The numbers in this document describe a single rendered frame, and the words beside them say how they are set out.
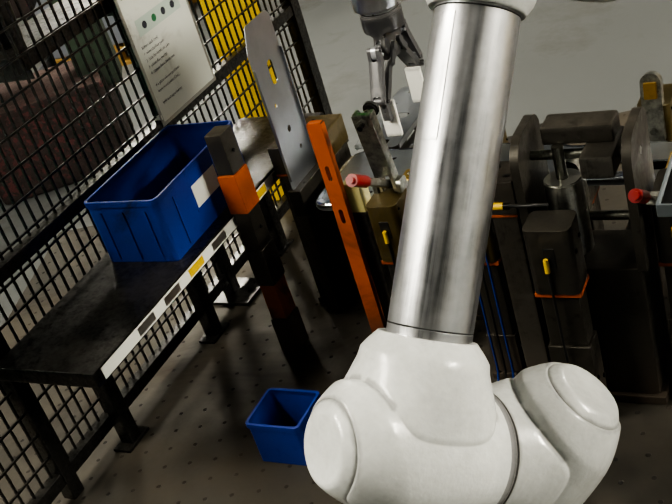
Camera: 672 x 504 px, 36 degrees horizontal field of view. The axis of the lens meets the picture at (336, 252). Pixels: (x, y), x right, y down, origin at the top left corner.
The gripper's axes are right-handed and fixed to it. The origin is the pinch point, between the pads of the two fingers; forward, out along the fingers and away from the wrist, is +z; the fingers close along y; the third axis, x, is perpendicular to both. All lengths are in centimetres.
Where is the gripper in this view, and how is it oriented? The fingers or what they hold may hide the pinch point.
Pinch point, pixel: (407, 112)
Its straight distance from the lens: 190.9
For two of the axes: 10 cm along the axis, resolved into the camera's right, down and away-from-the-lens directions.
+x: -8.8, 0.0, 4.8
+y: 4.0, -5.6, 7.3
